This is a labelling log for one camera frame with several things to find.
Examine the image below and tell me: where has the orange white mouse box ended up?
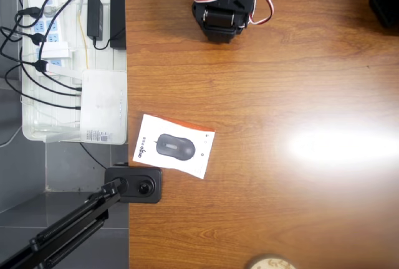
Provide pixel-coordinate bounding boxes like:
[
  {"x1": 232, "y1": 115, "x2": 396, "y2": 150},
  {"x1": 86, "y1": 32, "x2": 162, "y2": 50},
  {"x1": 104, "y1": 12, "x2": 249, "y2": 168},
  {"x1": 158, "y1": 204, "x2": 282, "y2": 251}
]
[{"x1": 132, "y1": 113, "x2": 216, "y2": 180}]

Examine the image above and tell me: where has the wide black power adapter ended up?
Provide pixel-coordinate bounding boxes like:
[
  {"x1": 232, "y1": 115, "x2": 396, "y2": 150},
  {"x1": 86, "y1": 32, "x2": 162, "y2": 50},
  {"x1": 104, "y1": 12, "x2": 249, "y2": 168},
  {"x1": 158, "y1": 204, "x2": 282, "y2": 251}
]
[{"x1": 109, "y1": 0, "x2": 127, "y2": 50}]

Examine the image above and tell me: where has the slim black power adapter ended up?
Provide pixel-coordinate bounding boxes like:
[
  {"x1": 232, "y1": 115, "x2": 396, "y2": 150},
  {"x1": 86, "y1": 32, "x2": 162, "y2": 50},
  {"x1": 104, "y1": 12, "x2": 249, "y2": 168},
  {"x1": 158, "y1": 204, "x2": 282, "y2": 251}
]
[{"x1": 86, "y1": 0, "x2": 105, "y2": 42}]

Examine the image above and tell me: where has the white router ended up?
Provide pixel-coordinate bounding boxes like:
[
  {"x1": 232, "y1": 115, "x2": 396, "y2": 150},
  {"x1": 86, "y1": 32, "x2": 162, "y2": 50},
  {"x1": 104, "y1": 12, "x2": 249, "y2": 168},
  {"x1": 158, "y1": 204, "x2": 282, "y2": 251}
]
[{"x1": 79, "y1": 69, "x2": 129, "y2": 144}]

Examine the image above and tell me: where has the white power strip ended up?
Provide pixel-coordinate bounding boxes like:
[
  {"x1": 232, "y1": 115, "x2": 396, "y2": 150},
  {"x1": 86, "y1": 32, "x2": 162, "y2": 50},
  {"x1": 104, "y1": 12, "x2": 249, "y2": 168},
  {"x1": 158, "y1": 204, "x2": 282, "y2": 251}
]
[{"x1": 24, "y1": 0, "x2": 69, "y2": 75}]

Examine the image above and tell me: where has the white charger block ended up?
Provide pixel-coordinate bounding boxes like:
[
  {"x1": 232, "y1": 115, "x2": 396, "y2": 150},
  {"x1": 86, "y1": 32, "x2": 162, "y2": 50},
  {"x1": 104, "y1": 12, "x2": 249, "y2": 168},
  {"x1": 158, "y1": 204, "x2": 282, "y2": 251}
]
[{"x1": 41, "y1": 41, "x2": 70, "y2": 60}]

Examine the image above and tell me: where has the round wooden coaster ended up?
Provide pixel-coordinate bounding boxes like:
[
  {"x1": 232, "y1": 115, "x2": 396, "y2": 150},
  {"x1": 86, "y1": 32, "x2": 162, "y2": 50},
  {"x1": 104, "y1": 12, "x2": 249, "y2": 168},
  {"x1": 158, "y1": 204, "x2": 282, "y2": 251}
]
[{"x1": 247, "y1": 253, "x2": 296, "y2": 269}]

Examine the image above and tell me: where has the white cable tray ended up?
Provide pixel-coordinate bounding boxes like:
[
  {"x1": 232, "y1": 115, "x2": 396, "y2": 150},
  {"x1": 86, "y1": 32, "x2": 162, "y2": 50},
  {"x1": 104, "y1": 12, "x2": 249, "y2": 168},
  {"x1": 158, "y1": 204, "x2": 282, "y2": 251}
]
[{"x1": 21, "y1": 0, "x2": 135, "y2": 146}]

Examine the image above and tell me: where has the thin yellow wire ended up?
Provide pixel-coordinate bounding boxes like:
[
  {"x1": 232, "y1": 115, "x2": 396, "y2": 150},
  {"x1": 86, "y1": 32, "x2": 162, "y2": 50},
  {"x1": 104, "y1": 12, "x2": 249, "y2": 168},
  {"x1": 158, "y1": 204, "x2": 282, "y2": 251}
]
[{"x1": 77, "y1": 10, "x2": 90, "y2": 70}]

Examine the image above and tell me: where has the black floor cable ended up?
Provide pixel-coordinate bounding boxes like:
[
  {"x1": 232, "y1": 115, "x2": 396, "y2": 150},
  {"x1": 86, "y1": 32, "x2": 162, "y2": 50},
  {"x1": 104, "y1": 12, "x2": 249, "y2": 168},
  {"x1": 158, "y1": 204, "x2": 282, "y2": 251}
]
[{"x1": 79, "y1": 143, "x2": 107, "y2": 170}]

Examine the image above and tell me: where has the white wall cable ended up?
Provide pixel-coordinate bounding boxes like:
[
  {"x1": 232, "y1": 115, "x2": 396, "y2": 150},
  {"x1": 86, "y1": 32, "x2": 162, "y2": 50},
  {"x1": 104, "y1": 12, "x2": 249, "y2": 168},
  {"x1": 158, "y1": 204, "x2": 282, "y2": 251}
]
[{"x1": 0, "y1": 121, "x2": 23, "y2": 149}]

